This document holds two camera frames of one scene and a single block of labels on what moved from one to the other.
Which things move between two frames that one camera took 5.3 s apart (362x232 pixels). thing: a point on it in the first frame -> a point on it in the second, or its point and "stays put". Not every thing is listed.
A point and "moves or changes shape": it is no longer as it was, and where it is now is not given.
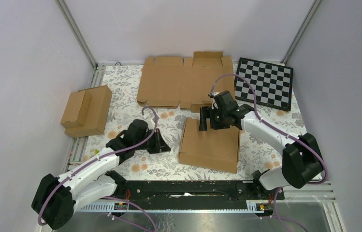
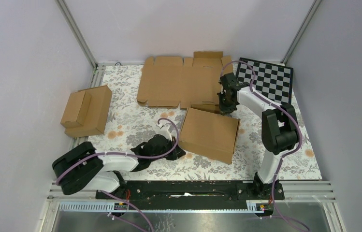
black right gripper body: x=221 y=122 -> x=225 y=106
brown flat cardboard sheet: x=169 y=81 stays put
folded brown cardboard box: x=86 y=111 stays put
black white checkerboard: x=272 y=83 stays put
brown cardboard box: x=217 y=149 moves or changes shape
